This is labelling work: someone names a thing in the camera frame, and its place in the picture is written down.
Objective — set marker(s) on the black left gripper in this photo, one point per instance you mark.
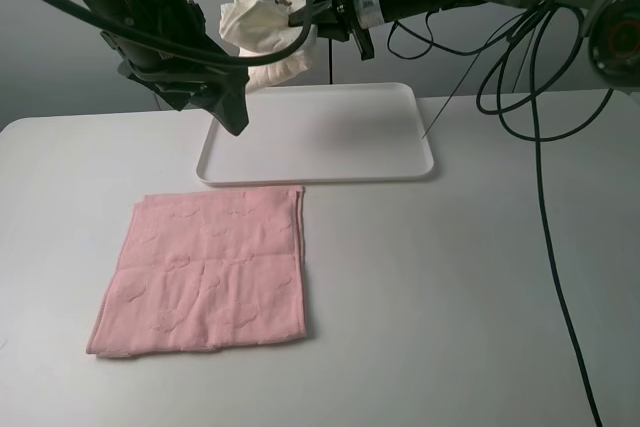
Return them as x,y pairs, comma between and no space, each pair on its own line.
218,89

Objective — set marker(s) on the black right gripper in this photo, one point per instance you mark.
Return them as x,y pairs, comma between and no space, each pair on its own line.
337,20

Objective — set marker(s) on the white towel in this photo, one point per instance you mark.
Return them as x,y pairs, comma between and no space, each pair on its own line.
260,27

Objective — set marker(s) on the pink towel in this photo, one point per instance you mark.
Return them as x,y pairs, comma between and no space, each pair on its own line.
203,271

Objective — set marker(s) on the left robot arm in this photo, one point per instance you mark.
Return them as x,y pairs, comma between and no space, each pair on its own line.
219,89

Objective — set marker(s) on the white plastic tray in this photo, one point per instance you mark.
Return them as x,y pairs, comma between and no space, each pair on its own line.
321,134

